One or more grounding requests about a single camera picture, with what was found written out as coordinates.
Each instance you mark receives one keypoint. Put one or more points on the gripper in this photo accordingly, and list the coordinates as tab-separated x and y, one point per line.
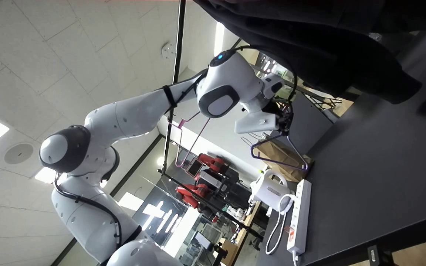
281	112

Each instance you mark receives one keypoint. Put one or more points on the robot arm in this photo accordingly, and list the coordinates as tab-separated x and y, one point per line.
124	114

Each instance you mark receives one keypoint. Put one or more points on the purple clothes hanger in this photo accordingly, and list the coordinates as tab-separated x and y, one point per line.
276	162

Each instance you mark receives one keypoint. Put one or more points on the pink clothes hanger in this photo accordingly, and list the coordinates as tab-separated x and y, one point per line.
179	142

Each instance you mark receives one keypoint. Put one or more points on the black clothesline pole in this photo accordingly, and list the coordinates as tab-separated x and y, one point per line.
178	44

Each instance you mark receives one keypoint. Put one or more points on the brown paper bag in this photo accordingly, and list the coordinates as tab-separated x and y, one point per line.
283	153

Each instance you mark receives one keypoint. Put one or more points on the white electric kettle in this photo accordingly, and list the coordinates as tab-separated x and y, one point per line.
270	190

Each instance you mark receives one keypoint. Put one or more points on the black cloth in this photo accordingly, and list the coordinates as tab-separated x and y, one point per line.
309	33

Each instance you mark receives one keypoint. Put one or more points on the red robot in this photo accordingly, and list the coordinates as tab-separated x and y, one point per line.
207	175

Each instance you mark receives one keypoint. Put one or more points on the white power strip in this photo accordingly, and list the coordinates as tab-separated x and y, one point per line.
300	216

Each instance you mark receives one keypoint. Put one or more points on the black clothes rack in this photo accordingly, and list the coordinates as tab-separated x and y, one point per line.
178	44

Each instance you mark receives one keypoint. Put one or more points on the round ceiling speaker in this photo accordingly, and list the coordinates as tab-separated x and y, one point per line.
18	153

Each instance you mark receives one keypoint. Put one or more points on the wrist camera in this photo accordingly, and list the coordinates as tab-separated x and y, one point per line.
255	123

